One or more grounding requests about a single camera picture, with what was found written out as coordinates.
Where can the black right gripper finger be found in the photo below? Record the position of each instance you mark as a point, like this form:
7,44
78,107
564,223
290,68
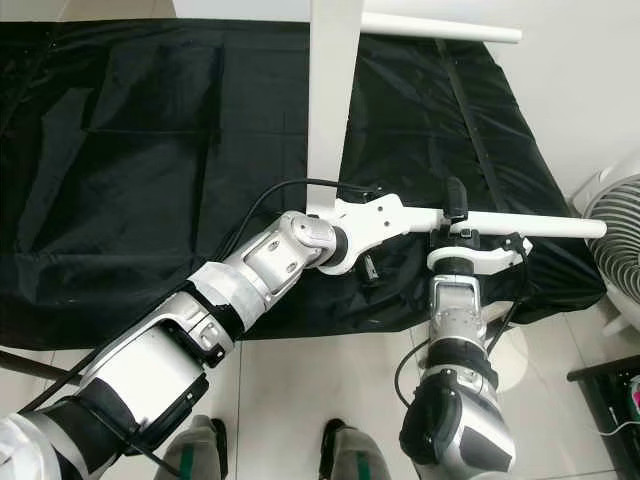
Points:
456,200

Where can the white plastic table top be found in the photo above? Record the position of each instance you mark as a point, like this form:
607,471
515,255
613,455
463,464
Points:
332,100

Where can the white round floor base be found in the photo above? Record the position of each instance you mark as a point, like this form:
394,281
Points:
510,358

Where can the white floor fan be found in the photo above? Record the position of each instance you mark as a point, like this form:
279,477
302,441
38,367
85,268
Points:
615,250

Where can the dark grey robot right foot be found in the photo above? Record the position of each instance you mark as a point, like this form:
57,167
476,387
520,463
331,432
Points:
355,455

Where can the dark grey robot foot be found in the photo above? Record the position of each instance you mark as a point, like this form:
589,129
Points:
198,455
355,455

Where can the black metal table leg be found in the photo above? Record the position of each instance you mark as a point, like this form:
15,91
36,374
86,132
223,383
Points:
40,368

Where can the black tablecloth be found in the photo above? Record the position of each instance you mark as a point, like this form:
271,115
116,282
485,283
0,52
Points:
140,180

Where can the dark grey robot left foot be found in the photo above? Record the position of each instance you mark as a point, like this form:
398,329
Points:
198,455

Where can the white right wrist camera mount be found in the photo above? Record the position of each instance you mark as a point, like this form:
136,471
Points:
470,258

